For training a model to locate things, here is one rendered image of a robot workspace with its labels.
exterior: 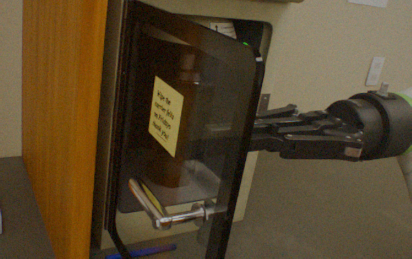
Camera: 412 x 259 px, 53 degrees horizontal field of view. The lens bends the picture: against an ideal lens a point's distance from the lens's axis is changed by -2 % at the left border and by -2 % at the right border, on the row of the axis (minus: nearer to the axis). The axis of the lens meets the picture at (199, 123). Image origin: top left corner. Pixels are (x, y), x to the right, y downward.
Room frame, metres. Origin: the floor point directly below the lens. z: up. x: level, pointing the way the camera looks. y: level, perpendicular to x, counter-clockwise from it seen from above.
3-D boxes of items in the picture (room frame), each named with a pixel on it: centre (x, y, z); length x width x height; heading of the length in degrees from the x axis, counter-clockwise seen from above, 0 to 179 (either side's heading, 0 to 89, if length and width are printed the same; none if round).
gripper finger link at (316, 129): (0.46, -0.12, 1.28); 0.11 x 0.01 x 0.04; 124
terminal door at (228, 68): (0.48, 0.04, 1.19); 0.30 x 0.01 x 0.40; 33
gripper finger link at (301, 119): (0.48, -0.11, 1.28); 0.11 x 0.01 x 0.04; 121
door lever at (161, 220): (0.40, 0.03, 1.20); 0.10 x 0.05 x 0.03; 33
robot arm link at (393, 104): (0.55, -0.24, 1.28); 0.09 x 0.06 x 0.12; 33
